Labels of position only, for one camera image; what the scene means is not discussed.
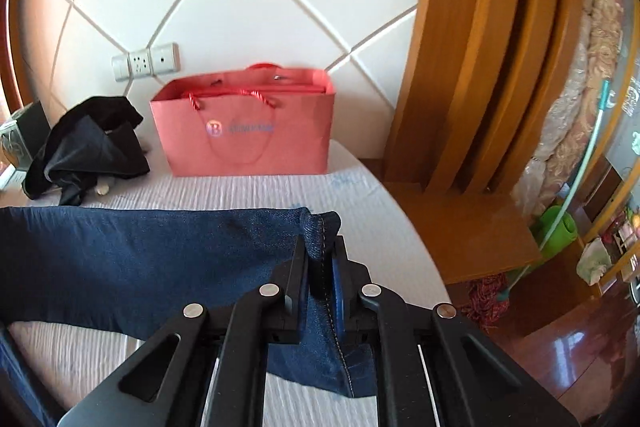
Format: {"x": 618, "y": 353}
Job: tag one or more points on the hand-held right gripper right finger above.
{"x": 336, "y": 297}

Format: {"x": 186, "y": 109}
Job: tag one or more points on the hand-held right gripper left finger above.
{"x": 295, "y": 307}

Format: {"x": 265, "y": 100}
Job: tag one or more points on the blue denim jeans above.
{"x": 150, "y": 257}

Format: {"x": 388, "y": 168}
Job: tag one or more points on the wooden nightstand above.
{"x": 465, "y": 232}

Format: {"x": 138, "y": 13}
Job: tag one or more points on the red paper gift bag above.
{"x": 240, "y": 147}

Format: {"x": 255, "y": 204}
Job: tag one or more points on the small white object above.
{"x": 103, "y": 189}

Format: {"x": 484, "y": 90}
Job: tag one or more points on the black garment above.
{"x": 90, "y": 147}

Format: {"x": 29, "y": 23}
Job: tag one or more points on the white plastic bag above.
{"x": 595, "y": 259}

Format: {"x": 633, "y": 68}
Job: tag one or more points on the dark gift bag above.
{"x": 35, "y": 127}

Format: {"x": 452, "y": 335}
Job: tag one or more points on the patterned rolled quilt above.
{"x": 600, "y": 32}

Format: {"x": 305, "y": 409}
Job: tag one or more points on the wooden bed frame pillar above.
{"x": 11, "y": 57}
{"x": 450, "y": 57}

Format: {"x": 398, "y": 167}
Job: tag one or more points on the white single-hole wall socket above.
{"x": 164, "y": 58}

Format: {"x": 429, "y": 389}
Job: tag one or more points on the white five-hole wall socket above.
{"x": 140, "y": 63}

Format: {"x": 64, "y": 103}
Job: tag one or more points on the white wall switch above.
{"x": 121, "y": 68}

